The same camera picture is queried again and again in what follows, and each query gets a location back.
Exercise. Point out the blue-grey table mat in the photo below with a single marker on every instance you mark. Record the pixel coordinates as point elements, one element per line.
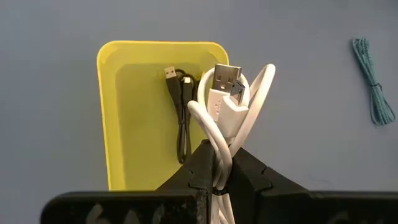
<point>311,140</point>

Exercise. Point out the yellow plastic bin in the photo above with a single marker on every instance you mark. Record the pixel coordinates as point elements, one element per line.
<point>140,124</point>

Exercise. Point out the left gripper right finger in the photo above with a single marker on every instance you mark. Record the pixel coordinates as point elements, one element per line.
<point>295,205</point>

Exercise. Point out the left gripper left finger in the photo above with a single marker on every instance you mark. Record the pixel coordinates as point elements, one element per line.
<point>140,205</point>

